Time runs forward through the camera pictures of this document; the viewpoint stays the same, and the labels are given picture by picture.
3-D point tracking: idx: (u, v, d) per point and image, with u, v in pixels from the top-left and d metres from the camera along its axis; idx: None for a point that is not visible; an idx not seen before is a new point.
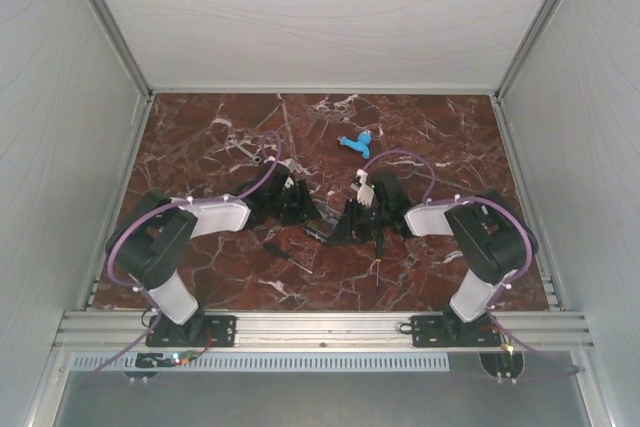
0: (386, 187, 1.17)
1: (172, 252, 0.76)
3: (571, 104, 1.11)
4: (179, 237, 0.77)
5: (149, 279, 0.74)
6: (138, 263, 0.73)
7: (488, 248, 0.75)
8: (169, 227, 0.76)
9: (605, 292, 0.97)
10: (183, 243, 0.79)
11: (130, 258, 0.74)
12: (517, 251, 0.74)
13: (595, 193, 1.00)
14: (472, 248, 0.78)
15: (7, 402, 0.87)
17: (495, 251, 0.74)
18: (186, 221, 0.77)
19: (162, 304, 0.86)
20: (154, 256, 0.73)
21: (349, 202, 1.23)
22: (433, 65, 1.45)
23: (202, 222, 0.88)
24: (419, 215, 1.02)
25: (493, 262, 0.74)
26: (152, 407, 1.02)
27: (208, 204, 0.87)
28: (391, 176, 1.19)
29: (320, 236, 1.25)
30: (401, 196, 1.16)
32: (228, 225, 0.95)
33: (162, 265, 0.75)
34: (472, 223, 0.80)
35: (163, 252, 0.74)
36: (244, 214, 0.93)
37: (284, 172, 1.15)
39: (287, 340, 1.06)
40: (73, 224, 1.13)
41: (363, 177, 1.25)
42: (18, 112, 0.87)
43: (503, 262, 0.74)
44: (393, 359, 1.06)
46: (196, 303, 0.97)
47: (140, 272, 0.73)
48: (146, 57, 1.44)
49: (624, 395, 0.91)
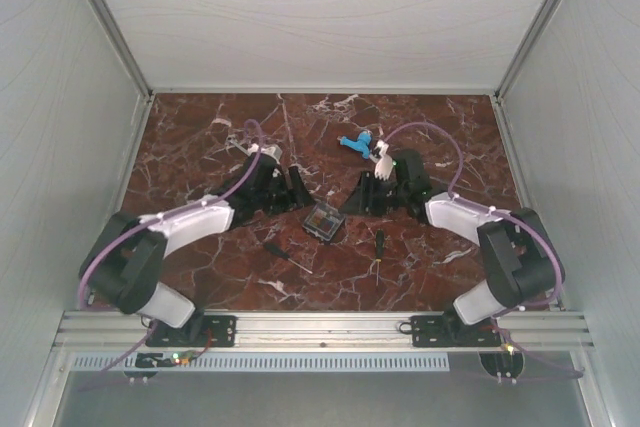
0: (408, 168, 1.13)
1: (146, 275, 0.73)
3: (571, 104, 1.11)
4: (151, 259, 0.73)
5: (126, 304, 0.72)
6: (112, 290, 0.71)
7: (514, 275, 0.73)
8: (140, 251, 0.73)
9: (606, 292, 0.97)
10: (158, 264, 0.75)
11: (104, 285, 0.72)
12: (543, 282, 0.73)
13: (595, 193, 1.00)
14: (496, 271, 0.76)
15: (7, 402, 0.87)
17: (520, 279, 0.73)
18: (155, 244, 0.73)
19: (155, 311, 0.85)
20: (126, 282, 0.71)
21: (366, 176, 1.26)
22: (433, 64, 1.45)
23: (178, 235, 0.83)
24: (442, 209, 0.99)
25: (516, 290, 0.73)
26: (152, 407, 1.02)
27: (181, 216, 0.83)
28: (414, 157, 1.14)
29: (320, 234, 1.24)
30: (420, 177, 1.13)
32: (203, 231, 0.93)
33: (137, 290, 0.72)
34: (503, 246, 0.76)
35: (135, 277, 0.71)
36: (227, 214, 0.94)
37: (269, 163, 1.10)
39: (287, 340, 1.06)
40: (73, 224, 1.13)
41: (383, 150, 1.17)
42: (18, 112, 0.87)
43: (526, 289, 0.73)
44: (393, 359, 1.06)
46: (192, 304, 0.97)
47: (115, 299, 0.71)
48: (147, 58, 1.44)
49: (624, 395, 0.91)
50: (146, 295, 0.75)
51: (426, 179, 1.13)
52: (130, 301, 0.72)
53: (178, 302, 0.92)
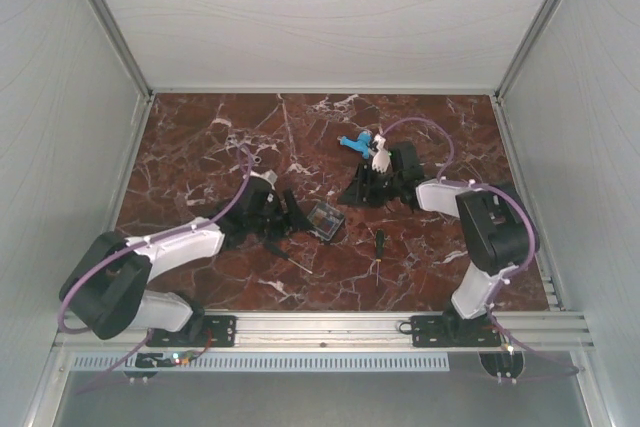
0: (401, 158, 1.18)
1: (127, 300, 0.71)
3: (571, 105, 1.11)
4: (132, 287, 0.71)
5: (105, 328, 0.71)
6: (91, 313, 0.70)
7: (490, 239, 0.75)
8: (122, 276, 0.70)
9: (606, 292, 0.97)
10: (140, 289, 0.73)
11: (83, 307, 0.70)
12: (517, 247, 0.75)
13: (595, 194, 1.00)
14: (473, 236, 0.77)
15: (7, 402, 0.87)
17: (496, 243, 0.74)
18: (138, 272, 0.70)
19: (154, 319, 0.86)
20: (106, 308, 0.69)
21: (363, 167, 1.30)
22: (433, 64, 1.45)
23: (165, 259, 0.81)
24: (430, 192, 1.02)
25: (492, 254, 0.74)
26: (152, 407, 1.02)
27: (168, 240, 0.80)
28: (410, 148, 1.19)
29: (320, 234, 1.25)
30: (414, 167, 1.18)
32: (195, 252, 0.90)
33: (118, 313, 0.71)
34: (481, 212, 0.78)
35: (115, 304, 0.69)
36: (219, 239, 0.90)
37: (262, 189, 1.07)
39: (288, 340, 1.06)
40: (72, 224, 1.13)
41: (380, 145, 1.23)
42: (18, 112, 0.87)
43: (501, 253, 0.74)
44: (393, 360, 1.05)
46: (190, 308, 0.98)
47: (93, 323, 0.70)
48: (147, 57, 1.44)
49: (624, 395, 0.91)
50: (128, 317, 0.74)
51: (420, 168, 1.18)
52: (109, 325, 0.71)
53: (176, 307, 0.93)
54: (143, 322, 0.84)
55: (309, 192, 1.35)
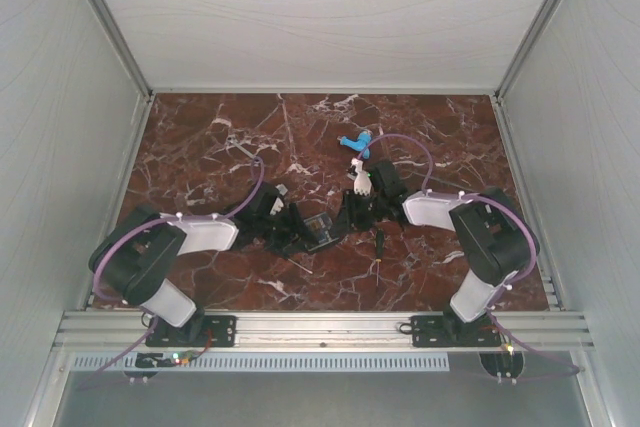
0: (381, 177, 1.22)
1: (158, 271, 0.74)
3: (571, 105, 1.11)
4: (165, 255, 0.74)
5: (132, 297, 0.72)
6: (122, 280, 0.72)
7: (489, 247, 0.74)
8: (155, 245, 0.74)
9: (606, 293, 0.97)
10: (171, 260, 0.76)
11: (114, 275, 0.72)
12: (520, 252, 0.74)
13: (595, 193, 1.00)
14: (474, 248, 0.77)
15: (7, 401, 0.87)
17: (498, 253, 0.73)
18: (173, 239, 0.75)
19: (157, 308, 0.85)
20: (138, 274, 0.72)
21: (346, 194, 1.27)
22: (433, 64, 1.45)
23: (190, 238, 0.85)
24: (418, 204, 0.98)
25: (495, 263, 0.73)
26: (152, 407, 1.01)
27: (197, 221, 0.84)
28: (388, 167, 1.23)
29: (313, 246, 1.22)
30: (395, 183, 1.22)
32: (213, 244, 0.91)
33: (147, 282, 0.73)
34: (475, 223, 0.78)
35: (147, 271, 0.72)
36: (232, 234, 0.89)
37: (273, 192, 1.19)
39: (287, 340, 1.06)
40: (73, 221, 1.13)
41: (358, 168, 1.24)
42: (18, 111, 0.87)
43: (505, 263, 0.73)
44: (393, 360, 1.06)
46: (193, 307, 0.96)
47: (123, 289, 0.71)
48: (147, 57, 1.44)
49: (624, 395, 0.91)
50: (154, 288, 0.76)
51: (400, 182, 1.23)
52: (138, 294, 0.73)
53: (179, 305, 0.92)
54: (151, 307, 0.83)
55: (309, 192, 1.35)
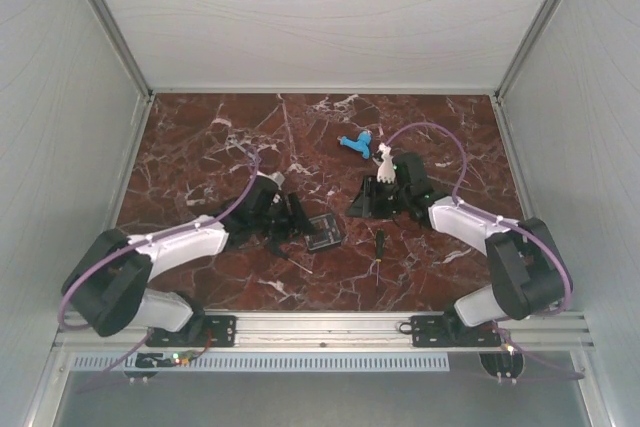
0: (408, 170, 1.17)
1: (127, 301, 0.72)
3: (571, 105, 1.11)
4: (132, 287, 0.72)
5: (99, 329, 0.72)
6: (91, 310, 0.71)
7: (521, 282, 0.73)
8: (121, 276, 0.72)
9: (606, 293, 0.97)
10: (140, 289, 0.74)
11: (84, 304, 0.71)
12: (549, 291, 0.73)
13: (595, 194, 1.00)
14: (503, 280, 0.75)
15: (8, 401, 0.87)
17: (528, 290, 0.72)
18: (138, 271, 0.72)
19: (151, 320, 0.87)
20: (105, 305, 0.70)
21: (369, 179, 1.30)
22: (433, 64, 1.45)
23: (168, 256, 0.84)
24: (451, 216, 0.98)
25: (523, 300, 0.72)
26: (152, 407, 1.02)
27: (169, 238, 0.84)
28: (418, 162, 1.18)
29: (309, 240, 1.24)
30: (422, 181, 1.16)
32: (196, 252, 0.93)
33: (116, 314, 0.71)
34: (514, 254, 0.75)
35: (113, 304, 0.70)
36: (220, 237, 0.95)
37: (269, 187, 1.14)
39: (287, 340, 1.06)
40: (73, 221, 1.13)
41: (386, 153, 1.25)
42: (17, 112, 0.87)
43: (533, 300, 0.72)
44: (393, 360, 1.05)
46: (190, 310, 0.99)
47: (93, 320, 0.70)
48: (147, 58, 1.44)
49: (624, 395, 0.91)
50: (126, 316, 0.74)
51: (427, 182, 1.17)
52: (106, 325, 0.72)
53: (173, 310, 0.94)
54: (143, 319, 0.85)
55: (309, 192, 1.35)
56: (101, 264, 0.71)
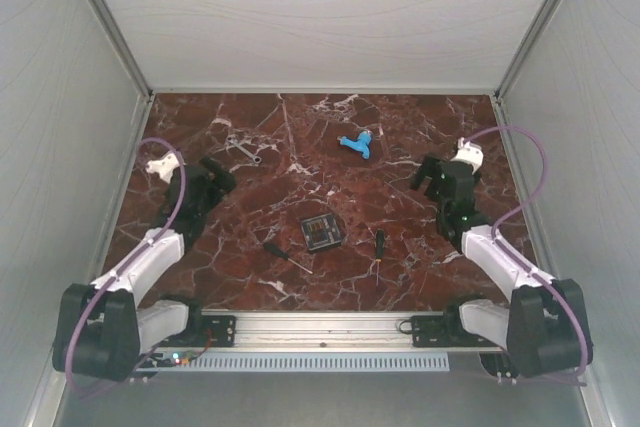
0: (455, 187, 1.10)
1: (127, 338, 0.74)
3: (571, 106, 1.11)
4: (126, 322, 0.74)
5: (119, 374, 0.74)
6: (101, 363, 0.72)
7: (539, 344, 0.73)
8: (109, 317, 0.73)
9: (606, 294, 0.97)
10: (133, 321, 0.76)
11: (91, 362, 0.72)
12: (564, 357, 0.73)
13: (596, 195, 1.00)
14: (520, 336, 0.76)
15: (8, 401, 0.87)
17: (543, 354, 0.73)
18: (123, 305, 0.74)
19: (157, 338, 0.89)
20: (112, 351, 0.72)
21: (430, 159, 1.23)
22: (433, 64, 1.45)
23: (142, 278, 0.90)
24: (487, 253, 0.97)
25: (535, 361, 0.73)
26: (153, 407, 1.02)
27: (135, 264, 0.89)
28: (467, 178, 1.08)
29: (309, 239, 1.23)
30: (464, 201, 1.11)
32: (162, 264, 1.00)
33: (126, 353, 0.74)
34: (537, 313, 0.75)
35: (119, 345, 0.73)
36: (175, 239, 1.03)
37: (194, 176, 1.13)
39: (287, 340, 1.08)
40: (72, 222, 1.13)
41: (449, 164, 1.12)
42: (18, 111, 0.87)
43: (545, 363, 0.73)
44: (393, 360, 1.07)
46: (183, 306, 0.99)
47: (108, 370, 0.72)
48: (147, 57, 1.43)
49: (623, 396, 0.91)
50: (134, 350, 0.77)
51: (470, 201, 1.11)
52: (117, 369, 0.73)
53: (168, 311, 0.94)
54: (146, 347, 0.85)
55: (309, 192, 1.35)
56: (85, 316, 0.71)
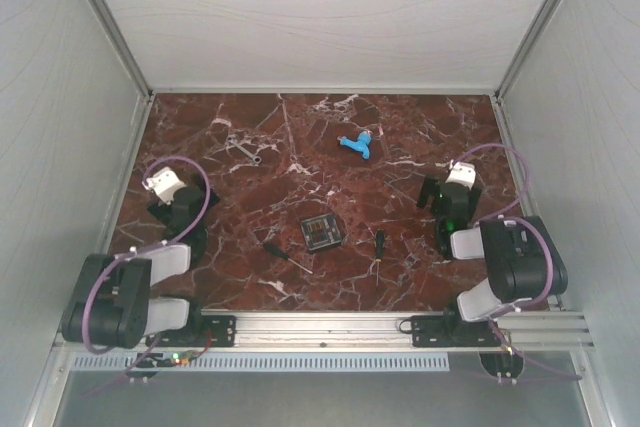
0: (451, 209, 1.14)
1: (138, 305, 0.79)
3: (571, 105, 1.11)
4: (140, 286, 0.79)
5: (124, 341, 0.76)
6: (109, 326, 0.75)
7: (512, 265, 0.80)
8: (126, 279, 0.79)
9: (606, 293, 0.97)
10: (145, 290, 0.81)
11: (100, 326, 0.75)
12: (538, 280, 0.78)
13: (596, 194, 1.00)
14: (496, 264, 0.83)
15: (8, 401, 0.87)
17: (517, 273, 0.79)
18: (140, 268, 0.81)
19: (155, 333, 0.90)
20: (122, 313, 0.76)
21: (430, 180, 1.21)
22: (433, 64, 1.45)
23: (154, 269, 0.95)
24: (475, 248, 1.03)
25: (510, 279, 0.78)
26: (153, 407, 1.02)
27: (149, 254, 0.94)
28: (463, 201, 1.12)
29: (309, 239, 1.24)
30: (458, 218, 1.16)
32: (171, 271, 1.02)
33: (134, 319, 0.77)
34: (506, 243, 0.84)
35: (130, 309, 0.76)
36: (184, 249, 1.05)
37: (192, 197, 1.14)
39: (288, 340, 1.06)
40: (73, 222, 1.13)
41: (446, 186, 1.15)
42: (18, 110, 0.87)
43: (520, 284, 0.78)
44: (393, 360, 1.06)
46: (183, 303, 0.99)
47: (115, 333, 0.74)
48: (147, 57, 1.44)
49: (624, 395, 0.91)
50: (143, 322, 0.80)
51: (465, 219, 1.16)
52: (125, 334, 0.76)
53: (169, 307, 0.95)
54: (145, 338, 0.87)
55: (309, 192, 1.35)
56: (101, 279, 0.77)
